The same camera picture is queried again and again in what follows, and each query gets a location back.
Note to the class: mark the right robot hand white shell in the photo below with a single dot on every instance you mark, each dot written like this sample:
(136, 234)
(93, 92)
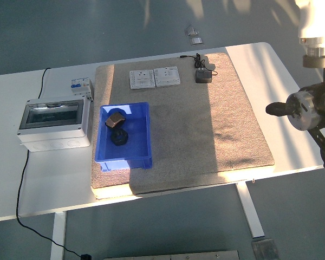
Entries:
(317, 19)

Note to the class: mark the large black hex nut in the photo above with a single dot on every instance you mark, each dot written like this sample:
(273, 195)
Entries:
(115, 119)

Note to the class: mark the small black hex nut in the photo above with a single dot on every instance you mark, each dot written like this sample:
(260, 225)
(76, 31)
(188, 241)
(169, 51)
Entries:
(115, 140)

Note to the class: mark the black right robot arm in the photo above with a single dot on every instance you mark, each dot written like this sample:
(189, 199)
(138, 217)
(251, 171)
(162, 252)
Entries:
(303, 113)

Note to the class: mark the white distribution box clear lid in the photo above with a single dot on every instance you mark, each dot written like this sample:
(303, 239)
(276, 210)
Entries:
(54, 140)

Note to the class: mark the flat metal floor socket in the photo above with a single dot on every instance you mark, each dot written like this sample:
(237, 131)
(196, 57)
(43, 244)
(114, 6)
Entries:
(196, 41)

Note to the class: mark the open metal floor socket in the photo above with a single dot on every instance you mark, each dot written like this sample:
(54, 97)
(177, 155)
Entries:
(191, 31)

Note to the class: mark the grey-brown mat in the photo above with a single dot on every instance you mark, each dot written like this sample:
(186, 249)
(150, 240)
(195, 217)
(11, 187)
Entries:
(178, 103)

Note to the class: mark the white table leg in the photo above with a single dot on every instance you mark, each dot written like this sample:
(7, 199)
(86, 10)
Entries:
(250, 211)
(58, 235)

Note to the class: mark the blue plastic bin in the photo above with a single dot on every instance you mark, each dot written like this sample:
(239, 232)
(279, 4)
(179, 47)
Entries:
(138, 140)

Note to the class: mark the grey metal foot plate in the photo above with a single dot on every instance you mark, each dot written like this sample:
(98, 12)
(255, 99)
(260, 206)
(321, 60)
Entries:
(265, 250)

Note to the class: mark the white blue circuit breaker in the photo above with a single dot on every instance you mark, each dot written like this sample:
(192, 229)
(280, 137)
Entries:
(78, 86)

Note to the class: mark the long grey metal plate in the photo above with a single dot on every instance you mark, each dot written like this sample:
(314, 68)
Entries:
(178, 256)

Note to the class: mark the white wall socket panel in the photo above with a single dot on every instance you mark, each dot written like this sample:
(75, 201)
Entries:
(166, 75)
(140, 80)

